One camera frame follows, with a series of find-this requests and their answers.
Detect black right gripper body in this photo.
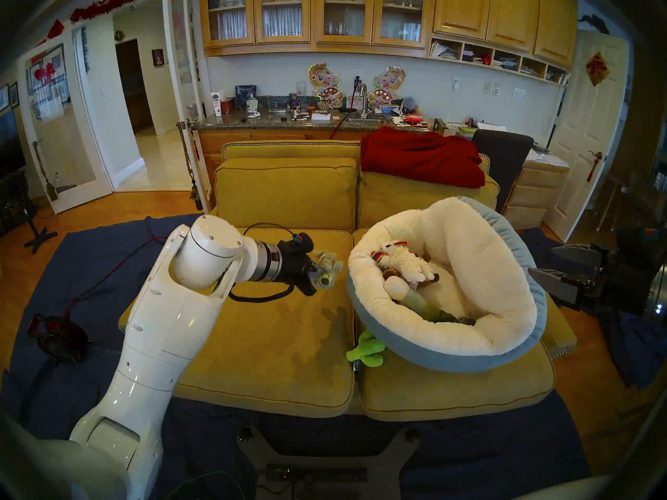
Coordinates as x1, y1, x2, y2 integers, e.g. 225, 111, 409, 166
564, 224, 661, 315

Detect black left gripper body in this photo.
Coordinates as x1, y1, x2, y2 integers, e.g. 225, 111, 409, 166
279, 232, 319, 297

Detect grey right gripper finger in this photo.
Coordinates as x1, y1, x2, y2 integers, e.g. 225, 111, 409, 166
551, 244, 604, 268
529, 267, 582, 305

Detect grey spotted plush toy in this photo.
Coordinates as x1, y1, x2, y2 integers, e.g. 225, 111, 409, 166
311, 251, 344, 290

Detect white lamb plush toy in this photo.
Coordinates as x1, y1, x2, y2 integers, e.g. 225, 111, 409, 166
370, 240, 436, 284

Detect white green bottle plush toy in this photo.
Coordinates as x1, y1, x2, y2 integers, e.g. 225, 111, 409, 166
384, 275, 476, 326

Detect brown reindeer plush toy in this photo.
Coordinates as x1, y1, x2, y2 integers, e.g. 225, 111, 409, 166
382, 252, 441, 289

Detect white blue dog bed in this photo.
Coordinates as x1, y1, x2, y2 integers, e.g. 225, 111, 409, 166
346, 196, 549, 373

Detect yellow sofa back cushion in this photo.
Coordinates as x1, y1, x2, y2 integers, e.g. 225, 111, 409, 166
357, 171, 500, 229
215, 157, 359, 233

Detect blue crumpled cloth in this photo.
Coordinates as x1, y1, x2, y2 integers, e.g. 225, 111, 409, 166
599, 311, 667, 390

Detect wooden drawer desk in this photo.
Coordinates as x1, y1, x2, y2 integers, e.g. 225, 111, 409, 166
503, 159, 570, 231

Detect yellow sofa seat cushion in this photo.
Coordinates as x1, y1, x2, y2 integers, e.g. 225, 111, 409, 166
354, 228, 555, 422
141, 228, 356, 419

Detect stack of papers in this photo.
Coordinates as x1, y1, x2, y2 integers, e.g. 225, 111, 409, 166
525, 149, 570, 169

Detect yellow sofa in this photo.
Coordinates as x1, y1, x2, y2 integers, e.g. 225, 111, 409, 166
119, 140, 578, 422

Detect white panel door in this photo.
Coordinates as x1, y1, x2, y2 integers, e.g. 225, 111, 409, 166
545, 30, 629, 243

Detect green cactus plush toy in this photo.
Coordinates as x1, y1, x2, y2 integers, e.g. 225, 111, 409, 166
346, 330, 387, 368

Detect black office chair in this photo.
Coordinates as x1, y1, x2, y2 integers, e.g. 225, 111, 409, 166
472, 129, 535, 213

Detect granite top kitchen counter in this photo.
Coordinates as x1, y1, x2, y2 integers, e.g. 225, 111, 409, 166
194, 110, 433, 192

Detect red blanket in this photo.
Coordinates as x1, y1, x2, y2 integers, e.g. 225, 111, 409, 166
361, 127, 486, 189

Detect dark blue floor cloth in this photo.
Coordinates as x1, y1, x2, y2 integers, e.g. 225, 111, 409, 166
0, 214, 592, 500

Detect red diamond door decoration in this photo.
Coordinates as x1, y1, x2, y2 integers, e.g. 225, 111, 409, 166
585, 52, 609, 87

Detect white french door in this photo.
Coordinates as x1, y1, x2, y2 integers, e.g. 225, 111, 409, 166
17, 26, 114, 214
162, 0, 212, 213

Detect black floor stand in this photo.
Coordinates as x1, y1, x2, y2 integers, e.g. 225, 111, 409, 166
0, 171, 59, 255

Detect black television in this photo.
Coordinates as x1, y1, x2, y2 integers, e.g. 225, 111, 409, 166
0, 108, 27, 178

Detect red tinsel garland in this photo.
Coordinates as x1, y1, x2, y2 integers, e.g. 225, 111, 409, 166
69, 0, 162, 23

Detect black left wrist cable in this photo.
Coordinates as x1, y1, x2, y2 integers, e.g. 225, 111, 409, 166
228, 222, 300, 303

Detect hanging rope tassel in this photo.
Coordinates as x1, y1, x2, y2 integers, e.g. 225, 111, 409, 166
176, 120, 205, 211

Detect red floor cable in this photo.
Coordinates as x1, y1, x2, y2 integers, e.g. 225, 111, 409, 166
65, 237, 168, 317

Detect cartoon boy wall decoration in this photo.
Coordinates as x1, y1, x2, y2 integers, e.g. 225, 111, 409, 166
307, 62, 344, 110

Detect cartoon girl wall decoration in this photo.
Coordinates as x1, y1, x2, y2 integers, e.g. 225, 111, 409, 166
368, 65, 406, 109

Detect green cable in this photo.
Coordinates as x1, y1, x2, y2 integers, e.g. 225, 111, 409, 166
167, 471, 245, 500

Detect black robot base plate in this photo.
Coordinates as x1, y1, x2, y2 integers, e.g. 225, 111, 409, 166
237, 426, 420, 500

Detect black red cable reel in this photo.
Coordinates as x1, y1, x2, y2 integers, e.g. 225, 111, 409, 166
27, 312, 89, 364

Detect wooden wall cabinets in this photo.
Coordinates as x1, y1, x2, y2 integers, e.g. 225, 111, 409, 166
199, 0, 579, 85

